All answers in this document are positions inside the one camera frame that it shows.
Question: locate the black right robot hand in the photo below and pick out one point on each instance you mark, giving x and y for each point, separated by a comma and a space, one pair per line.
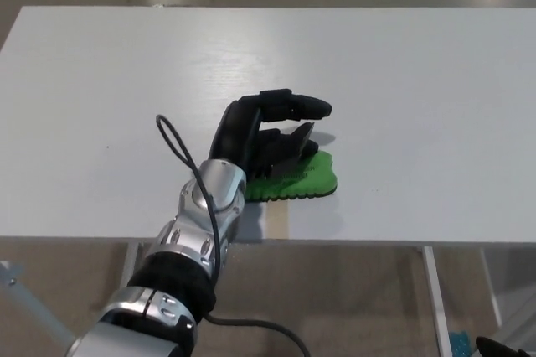
496, 348

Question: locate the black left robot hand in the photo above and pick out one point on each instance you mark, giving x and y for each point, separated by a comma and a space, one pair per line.
236, 130

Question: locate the green whiteboard eraser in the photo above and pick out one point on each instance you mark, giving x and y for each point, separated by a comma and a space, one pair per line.
310, 179

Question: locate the teal textured object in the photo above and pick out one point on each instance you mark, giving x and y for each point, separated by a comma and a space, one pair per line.
460, 340

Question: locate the white table leg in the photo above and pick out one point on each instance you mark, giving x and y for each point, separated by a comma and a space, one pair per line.
132, 260
435, 302
492, 290

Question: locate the beige masking tape strip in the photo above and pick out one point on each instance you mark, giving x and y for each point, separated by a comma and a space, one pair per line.
278, 223

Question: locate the grey metal stand frame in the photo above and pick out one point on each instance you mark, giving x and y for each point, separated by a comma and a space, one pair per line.
29, 302

